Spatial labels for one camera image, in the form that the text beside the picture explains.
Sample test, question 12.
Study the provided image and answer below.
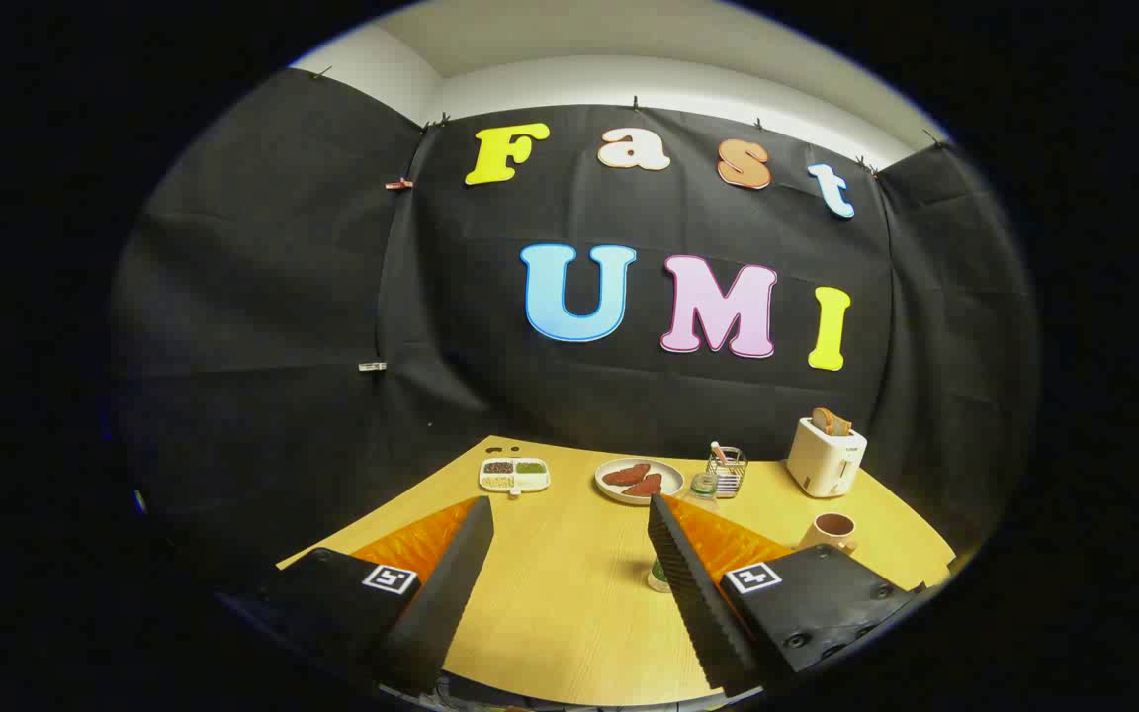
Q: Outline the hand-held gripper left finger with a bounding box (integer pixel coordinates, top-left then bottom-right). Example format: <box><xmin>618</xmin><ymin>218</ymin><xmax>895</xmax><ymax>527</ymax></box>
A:
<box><xmin>219</xmin><ymin>497</ymin><xmax>496</xmax><ymax>698</ymax></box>

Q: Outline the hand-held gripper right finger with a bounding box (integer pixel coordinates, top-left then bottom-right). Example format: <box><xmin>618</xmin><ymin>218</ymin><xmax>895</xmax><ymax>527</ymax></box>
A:
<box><xmin>649</xmin><ymin>494</ymin><xmax>926</xmax><ymax>698</ymax></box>

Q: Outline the clear plastic juice bottle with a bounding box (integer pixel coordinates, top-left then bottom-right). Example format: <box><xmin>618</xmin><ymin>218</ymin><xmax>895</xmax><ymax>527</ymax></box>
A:
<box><xmin>645</xmin><ymin>473</ymin><xmax>721</xmax><ymax>594</ymax></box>

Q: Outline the cream cup with wooden handle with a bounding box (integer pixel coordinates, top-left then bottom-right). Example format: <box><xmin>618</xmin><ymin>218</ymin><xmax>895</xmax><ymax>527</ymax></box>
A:
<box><xmin>795</xmin><ymin>512</ymin><xmax>859</xmax><ymax>555</ymax></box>

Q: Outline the wooden table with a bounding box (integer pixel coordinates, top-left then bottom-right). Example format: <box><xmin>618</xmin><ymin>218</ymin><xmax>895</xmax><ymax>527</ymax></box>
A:
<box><xmin>278</xmin><ymin>435</ymin><xmax>956</xmax><ymax>708</ymax></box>

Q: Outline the round white plate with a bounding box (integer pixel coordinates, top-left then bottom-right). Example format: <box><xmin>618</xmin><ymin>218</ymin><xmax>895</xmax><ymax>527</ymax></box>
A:
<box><xmin>594</xmin><ymin>457</ymin><xmax>686</xmax><ymax>506</ymax></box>

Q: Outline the white divided condiment dish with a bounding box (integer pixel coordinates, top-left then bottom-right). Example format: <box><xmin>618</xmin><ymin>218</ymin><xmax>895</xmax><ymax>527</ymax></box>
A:
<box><xmin>478</xmin><ymin>457</ymin><xmax>552</xmax><ymax>497</ymax></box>

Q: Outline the white toaster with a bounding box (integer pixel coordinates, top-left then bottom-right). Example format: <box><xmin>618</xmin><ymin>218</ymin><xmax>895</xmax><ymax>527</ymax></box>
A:
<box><xmin>787</xmin><ymin>415</ymin><xmax>869</xmax><ymax>498</ymax></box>

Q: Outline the black backdrop cloth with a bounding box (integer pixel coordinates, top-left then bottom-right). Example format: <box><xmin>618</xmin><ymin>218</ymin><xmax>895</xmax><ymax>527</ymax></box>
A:
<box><xmin>110</xmin><ymin>67</ymin><xmax>1040</xmax><ymax>594</ymax></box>

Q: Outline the wire basket holder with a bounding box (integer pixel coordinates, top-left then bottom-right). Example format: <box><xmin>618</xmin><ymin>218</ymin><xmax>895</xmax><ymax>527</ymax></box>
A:
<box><xmin>706</xmin><ymin>447</ymin><xmax>749</xmax><ymax>498</ymax></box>

